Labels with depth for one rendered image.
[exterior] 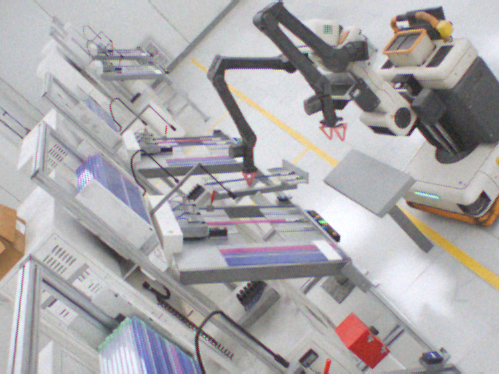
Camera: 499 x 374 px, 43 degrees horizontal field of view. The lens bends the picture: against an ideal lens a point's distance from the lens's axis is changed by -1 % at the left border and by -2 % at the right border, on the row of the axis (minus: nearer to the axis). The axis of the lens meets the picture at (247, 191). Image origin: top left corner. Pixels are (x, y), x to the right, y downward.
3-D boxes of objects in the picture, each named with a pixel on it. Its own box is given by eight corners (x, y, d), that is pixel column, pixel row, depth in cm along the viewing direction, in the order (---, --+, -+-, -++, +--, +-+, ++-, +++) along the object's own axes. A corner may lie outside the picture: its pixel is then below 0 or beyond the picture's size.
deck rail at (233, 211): (294, 214, 330) (295, 203, 328) (295, 216, 329) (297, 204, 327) (155, 219, 311) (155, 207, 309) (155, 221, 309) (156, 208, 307)
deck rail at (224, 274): (348, 272, 269) (350, 259, 267) (350, 275, 267) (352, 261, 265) (179, 283, 249) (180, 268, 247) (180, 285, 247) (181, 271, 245)
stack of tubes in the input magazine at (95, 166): (137, 187, 299) (93, 149, 288) (152, 228, 253) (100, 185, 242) (118, 206, 300) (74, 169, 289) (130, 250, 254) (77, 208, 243)
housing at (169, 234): (164, 222, 310) (164, 194, 306) (182, 266, 266) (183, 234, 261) (147, 223, 308) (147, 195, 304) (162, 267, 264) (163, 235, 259)
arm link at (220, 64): (217, 57, 291) (207, 51, 299) (213, 86, 297) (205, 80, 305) (300, 58, 312) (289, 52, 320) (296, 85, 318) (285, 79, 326)
